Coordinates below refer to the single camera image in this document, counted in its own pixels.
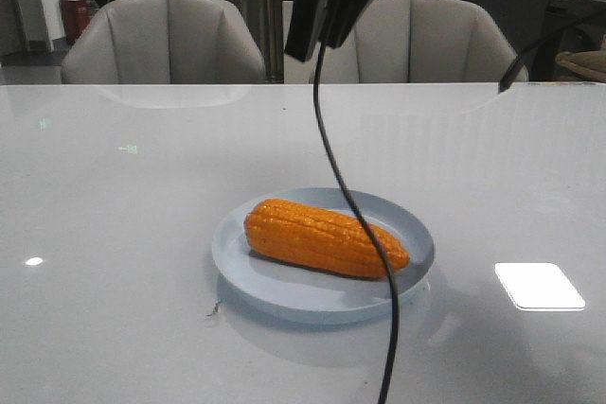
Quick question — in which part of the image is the orange corn cob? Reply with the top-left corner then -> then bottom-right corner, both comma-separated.
243,198 -> 387,278

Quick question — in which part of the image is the light blue round plate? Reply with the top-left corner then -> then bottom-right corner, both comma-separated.
212,191 -> 435,325

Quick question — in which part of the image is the white refrigerator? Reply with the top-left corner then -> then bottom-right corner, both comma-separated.
281,0 -> 296,84

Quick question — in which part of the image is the grey right padded chair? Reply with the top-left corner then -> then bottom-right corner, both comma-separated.
321,0 -> 517,84

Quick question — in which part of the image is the grey padded chair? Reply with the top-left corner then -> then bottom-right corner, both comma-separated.
61,0 -> 266,85
321,0 -> 517,84

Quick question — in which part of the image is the grey left padded chair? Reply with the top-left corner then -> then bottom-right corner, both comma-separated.
61,0 -> 266,85

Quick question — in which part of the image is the dark side table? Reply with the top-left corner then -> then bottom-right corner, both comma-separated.
529,0 -> 605,81

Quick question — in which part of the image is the red trash bin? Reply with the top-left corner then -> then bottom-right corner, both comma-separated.
59,0 -> 90,45

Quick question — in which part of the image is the beige cushioned seat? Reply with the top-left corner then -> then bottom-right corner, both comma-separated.
555,50 -> 605,82

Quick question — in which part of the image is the black hanging cable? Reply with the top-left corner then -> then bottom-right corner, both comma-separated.
312,39 -> 401,404

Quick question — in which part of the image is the black cable at right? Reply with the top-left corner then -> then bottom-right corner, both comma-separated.
497,9 -> 606,95

